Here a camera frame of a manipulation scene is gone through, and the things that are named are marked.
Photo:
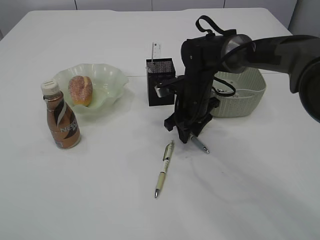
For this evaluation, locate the black mesh pen holder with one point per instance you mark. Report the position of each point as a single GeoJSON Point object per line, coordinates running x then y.
{"type": "Point", "coordinates": [163, 69]}

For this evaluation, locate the clear plastic ruler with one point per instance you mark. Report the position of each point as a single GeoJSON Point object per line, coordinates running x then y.
{"type": "Point", "coordinates": [155, 51]}

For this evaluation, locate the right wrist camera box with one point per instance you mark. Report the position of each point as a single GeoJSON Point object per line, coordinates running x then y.
{"type": "Point", "coordinates": [170, 86]}

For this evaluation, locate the brown Nescafe coffee bottle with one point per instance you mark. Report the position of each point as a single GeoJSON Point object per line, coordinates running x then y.
{"type": "Point", "coordinates": [61, 119]}

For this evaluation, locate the pale green wavy glass plate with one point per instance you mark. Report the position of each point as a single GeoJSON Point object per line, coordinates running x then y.
{"type": "Point", "coordinates": [108, 86]}

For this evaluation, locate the light blue white pen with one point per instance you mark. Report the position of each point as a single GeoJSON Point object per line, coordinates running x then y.
{"type": "Point", "coordinates": [199, 144]}

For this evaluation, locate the pale green plastic basket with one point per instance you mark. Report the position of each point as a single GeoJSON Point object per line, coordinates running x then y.
{"type": "Point", "coordinates": [249, 87]}

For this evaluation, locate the grey white pen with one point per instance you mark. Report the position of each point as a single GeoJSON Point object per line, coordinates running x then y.
{"type": "Point", "coordinates": [150, 66]}

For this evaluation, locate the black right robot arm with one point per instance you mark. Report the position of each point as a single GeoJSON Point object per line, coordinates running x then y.
{"type": "Point", "coordinates": [298, 56]}

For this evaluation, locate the sugared bread roll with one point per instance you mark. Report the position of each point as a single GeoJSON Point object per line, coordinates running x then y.
{"type": "Point", "coordinates": [80, 89]}

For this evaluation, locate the cream yellow-green pen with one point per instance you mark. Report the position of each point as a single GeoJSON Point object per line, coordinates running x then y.
{"type": "Point", "coordinates": [167, 156]}

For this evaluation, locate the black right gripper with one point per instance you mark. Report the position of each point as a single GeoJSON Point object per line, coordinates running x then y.
{"type": "Point", "coordinates": [187, 123]}

